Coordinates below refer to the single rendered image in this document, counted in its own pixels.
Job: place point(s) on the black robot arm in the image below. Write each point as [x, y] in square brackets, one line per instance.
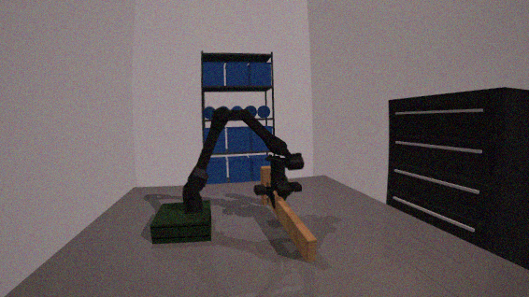
[198, 177]

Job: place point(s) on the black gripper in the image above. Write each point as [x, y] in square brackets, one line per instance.
[268, 191]

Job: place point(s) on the wooden board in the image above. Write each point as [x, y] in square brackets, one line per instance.
[304, 239]

